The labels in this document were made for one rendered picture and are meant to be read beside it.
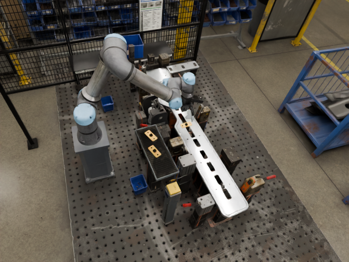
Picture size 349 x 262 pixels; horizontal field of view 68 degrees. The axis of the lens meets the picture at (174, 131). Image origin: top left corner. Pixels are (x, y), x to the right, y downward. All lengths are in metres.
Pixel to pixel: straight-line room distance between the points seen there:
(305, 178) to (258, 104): 1.17
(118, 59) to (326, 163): 2.85
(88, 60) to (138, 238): 1.48
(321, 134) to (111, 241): 2.70
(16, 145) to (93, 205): 1.59
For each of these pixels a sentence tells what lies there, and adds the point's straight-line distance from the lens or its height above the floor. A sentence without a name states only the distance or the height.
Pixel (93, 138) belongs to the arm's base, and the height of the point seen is 1.15.
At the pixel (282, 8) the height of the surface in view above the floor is 0.69.
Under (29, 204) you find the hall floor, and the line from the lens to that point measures 2.85.
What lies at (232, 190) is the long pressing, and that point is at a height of 1.00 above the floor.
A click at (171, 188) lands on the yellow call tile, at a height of 1.16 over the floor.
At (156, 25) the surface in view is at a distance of 2.53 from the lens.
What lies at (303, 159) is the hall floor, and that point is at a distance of 3.42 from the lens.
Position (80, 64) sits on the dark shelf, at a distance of 2.35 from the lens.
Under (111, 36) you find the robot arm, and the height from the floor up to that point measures 1.70.
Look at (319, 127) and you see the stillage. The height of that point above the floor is 0.16.
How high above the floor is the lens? 2.44
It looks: 51 degrees down
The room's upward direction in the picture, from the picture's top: 9 degrees clockwise
